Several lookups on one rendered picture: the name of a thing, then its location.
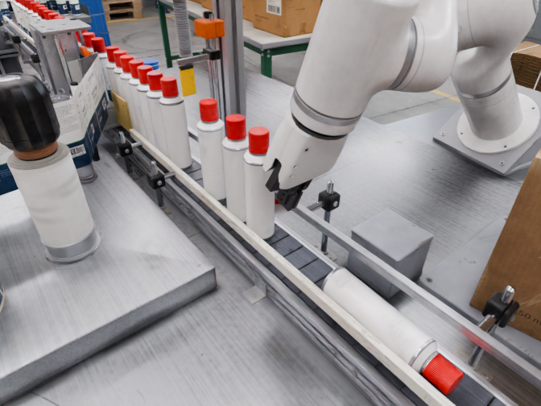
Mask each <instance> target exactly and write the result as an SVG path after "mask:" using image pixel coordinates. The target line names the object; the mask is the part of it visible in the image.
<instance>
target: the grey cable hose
mask: <svg viewBox="0 0 541 406"><path fill-rule="evenodd" d="M186 1H187V0H172V4H173V11H174V16H175V17H174V18H175V25H176V36H177V41H178V42H177V43H178V49H179V54H180V55H179V59H181V58H186V57H190V56H194V55H193V54H192V44H191V42H192V41H191V35H190V30H189V29H190V27H189V21H188V12H187V10H188V9H187V8H188V7H187V4H186V3H187V2H186Z"/></svg>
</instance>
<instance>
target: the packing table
mask: <svg viewBox="0 0 541 406"><path fill-rule="evenodd" d="M186 2H187V3H186V4H187V7H188V8H187V9H188V10H187V12H188V19H190V20H192V21H194V20H195V19H202V18H203V12H204V11H206V10H208V9H205V8H203V7H202V5H201V4H199V3H196V2H192V1H189V0H187V1H186ZM157 4H158V10H159V20H160V26H161V31H162V37H163V46H164V52H165V57H166V58H165V59H166V63H167V68H173V66H172V61H173V60H177V59H179V55H174V56H172V55H171V49H170V44H169V38H168V32H167V21H166V15H165V10H164V7H166V8H168V9H169V10H172V11H173V4H172V0H157ZM311 36H312V33H311V34H306V35H297V36H293V37H288V38H283V37H280V36H277V35H273V34H271V33H268V32H265V31H261V30H259V29H256V28H254V23H252V22H250V21H247V20H244V19H243V39H244V47H246V48H249V49H250V50H252V51H254V52H257V53H258V54H260V55H261V74H262V75H263V76H265V77H269V78H271V79H272V56H277V55H282V54H287V53H293V52H301V51H307V49H308V45H309V41H310V39H311ZM192 54H193V55H194V56H198V55H202V54H203V51H202V52H193V53H192Z"/></svg>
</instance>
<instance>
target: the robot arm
mask: <svg viewBox="0 0 541 406"><path fill-rule="evenodd" d="M538 11H539V0H323V2H322V4H321V7H320V11H319V14H318V17H317V20H316V24H315V26H314V29H313V32H312V36H311V39H310V41H309V45H308V49H307V51H306V54H305V57H304V61H303V63H302V66H301V69H300V72H299V76H298V79H297V82H296V84H295V88H294V91H293V94H292V96H291V102H290V107H291V112H290V113H288V114H286V116H285V117H284V119H283V120H282V122H281V123H280V125H279V128H278V130H277V131H276V133H275V136H274V138H273V139H272V142H271V144H270V147H269V149H268V152H267V154H266V158H265V160H264V164H263V169H264V171H265V172H268V171H270V170H273V169H274V171H273V172H272V173H271V175H270V177H269V179H268V181H267V183H266V185H265V186H266V187H267V188H268V190H269V191H270V192H274V191H278V194H277V199H278V201H279V203H280V205H282V206H283V207H284V208H285V209H286V211H290V210H291V209H295V208H296V207H297V205H298V204H299V200H300V198H301V197H302V195H303V192H302V190H303V191H304V190H305V189H307V188H308V186H309V185H310V183H311V182H312V179H313V178H315V177H318V176H320V175H322V174H324V173H326V172H328V171H329V170H330V169H331V168H332V167H333V166H334V164H335V163H336V161H337V159H338V157H339V155H340V153H341V151H342V149H343V147H344V145H345V141H346V139H347V137H348V134H349V133H350V132H351V131H353V130H354V129H355V127H356V125H357V124H358V123H359V122H360V121H361V116H362V114H363V112H364V110H365V108H366V106H367V104H368V102H369V100H370V99H371V98H372V96H373V95H375V94H376V93H378V92H380V91H383V90H391V91H399V92H408V93H425V92H429V91H432V90H434V89H437V88H439V87H440V86H441V85H442V84H443V83H444V82H445V81H446V80H447V79H448V78H449V76H450V74H451V78H452V82H453V84H454V87H455V89H456V92H457V95H458V97H459V99H460V103H461V105H462V107H463V110H464V113H463V114H462V115H461V116H460V119H459V122H458V125H457V134H458V136H459V139H460V141H461V142H462V143H463V144H464V145H465V147H467V148H468V149H469V150H471V151H475V152H477V153H481V154H488V155H489V154H498V153H503V152H506V151H511V150H513V149H515V148H516V147H519V146H520V145H522V144H524V143H525V142H526V141H527V140H528V139H529V138H530V137H531V136H532V135H533V134H534V133H535V131H536V129H537V128H538V125H539V119H540V115H539V108H538V106H537V105H536V103H535V102H534V101H533V100H532V99H531V98H529V97H528V96H526V95H524V94H521V93H518V91H517V87H516V84H515V80H514V74H513V69H512V66H511V62H510V54H511V52H512V51H513V50H514V49H515V48H516V47H517V46H518V45H519V44H520V43H521V42H522V40H523V39H524V37H525V36H526V35H527V33H528V31H529V30H530V29H531V27H532V25H533V23H534V21H535V18H536V15H537V13H538ZM457 52H459V53H458V54H456V53H457Z"/></svg>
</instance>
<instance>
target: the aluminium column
mask: <svg viewBox="0 0 541 406"><path fill-rule="evenodd" d="M212 4H213V13H214V18H216V19H221V20H223V21H224V26H225V36H224V37H219V38H216V43H217V49H218V50H220V51H221V58H220V59H219V60H217V63H218V74H219V85H220V95H221V116H222V121H223V122H224V124H225V137H226V122H225V119H226V114H225V100H226V113H227V116H229V115H231V114H241V115H244V116H245V117H246V83H245V61H244V39H243V17H242V0H219V6H218V0H212ZM219 7H220V14H219ZM221 42H222V50H221ZM222 54H223V64H222ZM223 65H224V77H223ZM224 78H225V91H224ZM246 136H247V124H246Z"/></svg>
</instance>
